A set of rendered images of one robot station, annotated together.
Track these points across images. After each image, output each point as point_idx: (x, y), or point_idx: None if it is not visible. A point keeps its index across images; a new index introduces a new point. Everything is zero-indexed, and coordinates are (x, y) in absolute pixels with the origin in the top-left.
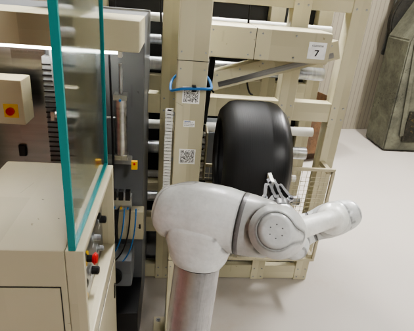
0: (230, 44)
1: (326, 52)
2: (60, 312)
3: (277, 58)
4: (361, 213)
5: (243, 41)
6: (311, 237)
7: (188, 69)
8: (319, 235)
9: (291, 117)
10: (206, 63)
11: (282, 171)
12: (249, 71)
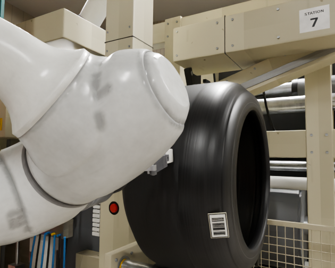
0: (195, 42)
1: (332, 17)
2: None
3: (256, 43)
4: (150, 65)
5: (210, 35)
6: (19, 173)
7: (114, 49)
8: (33, 164)
9: (332, 153)
10: (131, 38)
11: (198, 149)
12: (239, 82)
